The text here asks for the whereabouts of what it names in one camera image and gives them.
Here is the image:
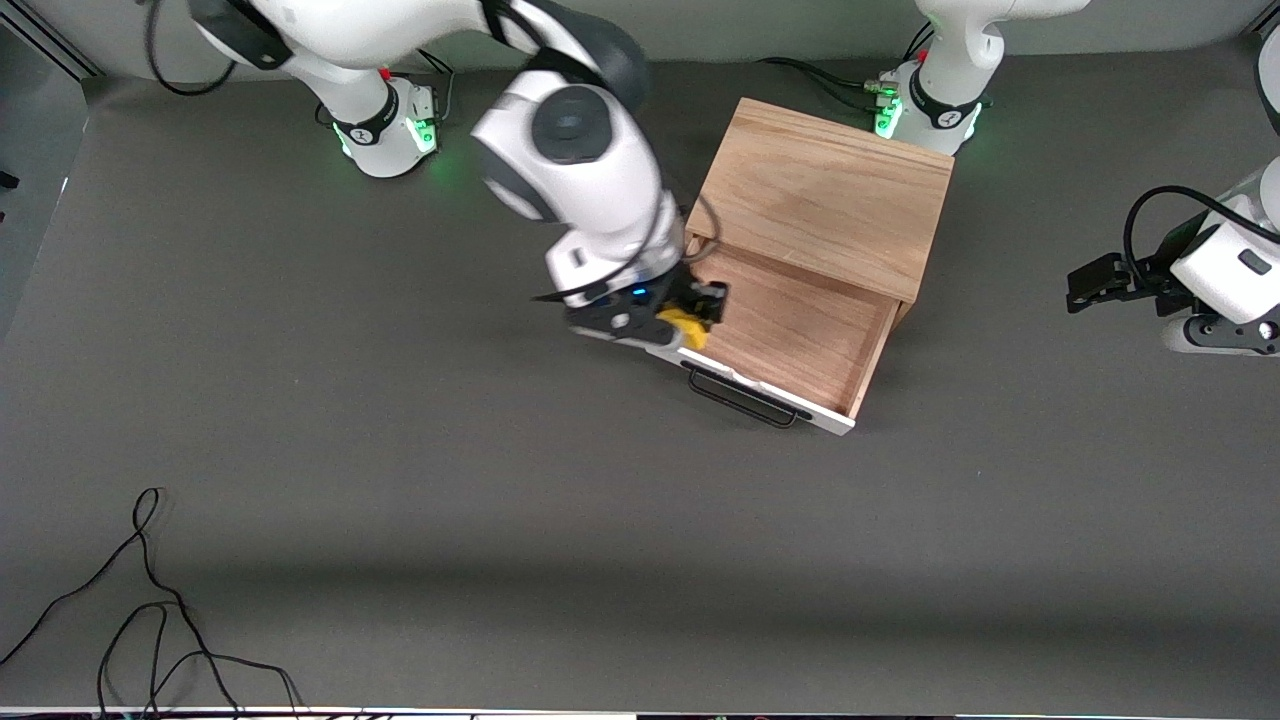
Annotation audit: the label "yellow cube block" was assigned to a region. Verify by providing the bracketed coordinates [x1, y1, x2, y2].
[658, 307, 712, 352]

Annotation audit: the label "thin black loose cable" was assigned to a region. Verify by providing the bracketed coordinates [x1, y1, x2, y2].
[0, 487, 243, 717]
[96, 602, 303, 719]

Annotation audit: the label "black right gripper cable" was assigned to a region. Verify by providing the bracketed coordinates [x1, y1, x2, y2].
[530, 188, 722, 304]

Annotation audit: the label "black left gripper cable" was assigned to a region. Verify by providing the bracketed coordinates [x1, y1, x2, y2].
[1122, 185, 1280, 293]

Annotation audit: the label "black arm base cables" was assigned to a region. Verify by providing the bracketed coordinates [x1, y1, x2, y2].
[315, 48, 457, 129]
[757, 24, 937, 113]

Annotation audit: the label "white-front drawer with black handle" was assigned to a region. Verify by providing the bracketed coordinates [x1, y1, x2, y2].
[672, 240, 902, 437]

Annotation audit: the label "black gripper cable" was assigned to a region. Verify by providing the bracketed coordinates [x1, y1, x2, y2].
[530, 188, 722, 304]
[1122, 185, 1280, 293]

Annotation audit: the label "wooden drawer cabinet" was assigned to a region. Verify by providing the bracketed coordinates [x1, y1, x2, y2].
[685, 97, 955, 327]

